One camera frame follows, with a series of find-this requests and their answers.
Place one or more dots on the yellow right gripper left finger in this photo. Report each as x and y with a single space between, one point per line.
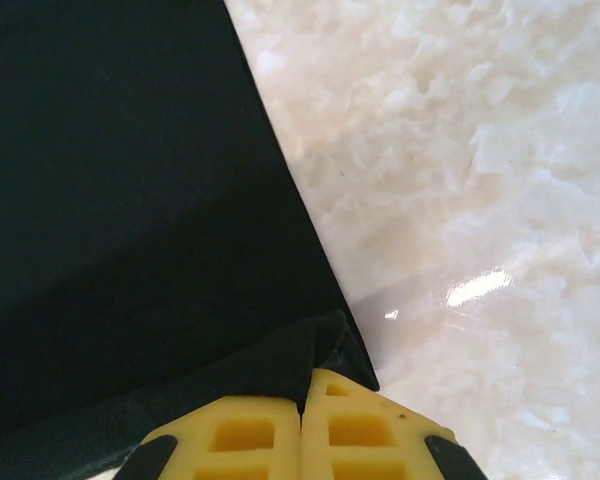
195 440

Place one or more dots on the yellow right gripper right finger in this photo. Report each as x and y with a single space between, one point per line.
380 450

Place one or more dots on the black t-shirt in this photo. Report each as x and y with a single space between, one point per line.
130 200

